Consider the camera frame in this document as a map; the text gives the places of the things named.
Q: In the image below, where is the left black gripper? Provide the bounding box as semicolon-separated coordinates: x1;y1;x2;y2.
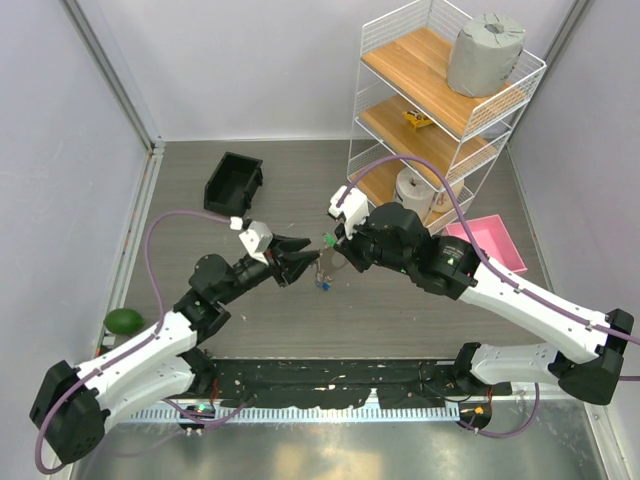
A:
217;231;318;305

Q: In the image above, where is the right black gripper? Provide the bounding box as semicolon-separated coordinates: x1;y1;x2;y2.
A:
335;211;414;276

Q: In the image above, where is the green key tag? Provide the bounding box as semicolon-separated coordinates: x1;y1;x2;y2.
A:
323;233;336;248

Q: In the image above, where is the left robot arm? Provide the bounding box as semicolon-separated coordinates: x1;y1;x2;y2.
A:
29;235;319;466

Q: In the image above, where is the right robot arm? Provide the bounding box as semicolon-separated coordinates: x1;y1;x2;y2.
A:
328;198;634;405

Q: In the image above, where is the white toilet paper roll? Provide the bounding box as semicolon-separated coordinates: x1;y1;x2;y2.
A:
393;167;435;220

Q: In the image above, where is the black plastic bin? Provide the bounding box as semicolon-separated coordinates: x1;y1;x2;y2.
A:
203;152;263;217

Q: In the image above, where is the beige cup with print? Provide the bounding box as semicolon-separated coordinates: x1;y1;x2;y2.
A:
433;179;465;214

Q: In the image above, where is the yellow toy car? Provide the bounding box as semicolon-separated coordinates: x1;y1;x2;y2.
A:
403;109;433;130

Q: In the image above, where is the pink plastic tray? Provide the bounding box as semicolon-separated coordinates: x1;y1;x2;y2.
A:
467;215;527;274

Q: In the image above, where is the green lime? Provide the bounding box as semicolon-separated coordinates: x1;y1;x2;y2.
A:
103;308;145;335

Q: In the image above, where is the grey wrapped paper roll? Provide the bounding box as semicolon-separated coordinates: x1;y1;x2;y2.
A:
447;13;526;98

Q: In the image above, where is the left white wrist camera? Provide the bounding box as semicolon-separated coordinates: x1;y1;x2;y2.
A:
238;218;273;264

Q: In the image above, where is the white wire wooden shelf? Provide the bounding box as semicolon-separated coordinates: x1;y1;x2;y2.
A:
347;1;546;233

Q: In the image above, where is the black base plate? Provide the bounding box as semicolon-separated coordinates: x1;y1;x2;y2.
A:
94;344;514;409

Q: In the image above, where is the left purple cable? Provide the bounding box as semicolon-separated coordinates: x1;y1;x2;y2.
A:
34;209;251;476

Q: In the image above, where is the white cable duct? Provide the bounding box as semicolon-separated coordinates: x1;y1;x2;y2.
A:
123;402;460;424

